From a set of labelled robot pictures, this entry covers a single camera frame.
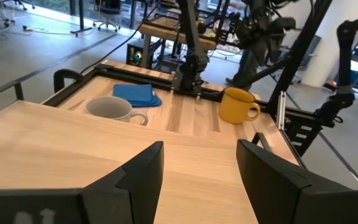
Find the black desk leg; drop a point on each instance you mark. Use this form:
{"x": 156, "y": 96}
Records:
{"x": 81, "y": 18}

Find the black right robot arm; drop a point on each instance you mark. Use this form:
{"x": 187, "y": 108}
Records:
{"x": 191, "y": 62}

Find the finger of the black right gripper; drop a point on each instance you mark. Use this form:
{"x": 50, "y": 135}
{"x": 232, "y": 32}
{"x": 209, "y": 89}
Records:
{"x": 273, "y": 46}
{"x": 261, "y": 53}

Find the black slotted gusset plate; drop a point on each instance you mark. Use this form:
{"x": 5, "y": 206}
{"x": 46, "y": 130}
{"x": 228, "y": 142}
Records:
{"x": 303, "y": 133}

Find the blue folded cloth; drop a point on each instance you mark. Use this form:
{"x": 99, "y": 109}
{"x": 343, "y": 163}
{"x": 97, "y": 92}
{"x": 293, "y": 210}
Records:
{"x": 134, "y": 93}

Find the thin black brace rod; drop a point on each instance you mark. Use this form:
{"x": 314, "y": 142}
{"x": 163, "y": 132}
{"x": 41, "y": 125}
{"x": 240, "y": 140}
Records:
{"x": 266, "y": 73}

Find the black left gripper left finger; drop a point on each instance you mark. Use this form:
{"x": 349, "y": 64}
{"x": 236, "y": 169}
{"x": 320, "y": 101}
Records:
{"x": 135, "y": 186}

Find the grey ceramic mug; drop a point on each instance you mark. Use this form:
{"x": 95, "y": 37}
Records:
{"x": 110, "y": 107}

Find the black jointed mount arm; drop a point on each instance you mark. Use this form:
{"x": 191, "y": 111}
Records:
{"x": 343, "y": 62}

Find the black curved clamp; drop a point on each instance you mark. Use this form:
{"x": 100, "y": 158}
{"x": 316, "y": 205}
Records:
{"x": 62, "y": 74}

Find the silver aluminium bracket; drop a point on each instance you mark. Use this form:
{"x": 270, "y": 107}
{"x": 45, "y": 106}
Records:
{"x": 281, "y": 109}

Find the yellow enamel mug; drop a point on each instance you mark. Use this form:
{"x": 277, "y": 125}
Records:
{"x": 235, "y": 109}

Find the thick black frame post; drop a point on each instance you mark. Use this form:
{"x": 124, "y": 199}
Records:
{"x": 300, "y": 53}

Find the black control box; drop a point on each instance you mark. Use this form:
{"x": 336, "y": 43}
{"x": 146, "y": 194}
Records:
{"x": 135, "y": 53}

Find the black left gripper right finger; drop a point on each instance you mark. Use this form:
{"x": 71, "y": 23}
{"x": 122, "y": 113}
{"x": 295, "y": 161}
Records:
{"x": 275, "y": 186}

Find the office chair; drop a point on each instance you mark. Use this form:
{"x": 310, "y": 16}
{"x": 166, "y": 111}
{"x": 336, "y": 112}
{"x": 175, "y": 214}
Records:
{"x": 107, "y": 21}

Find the wooden background table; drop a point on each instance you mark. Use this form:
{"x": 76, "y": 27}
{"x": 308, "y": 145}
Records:
{"x": 166, "y": 32}

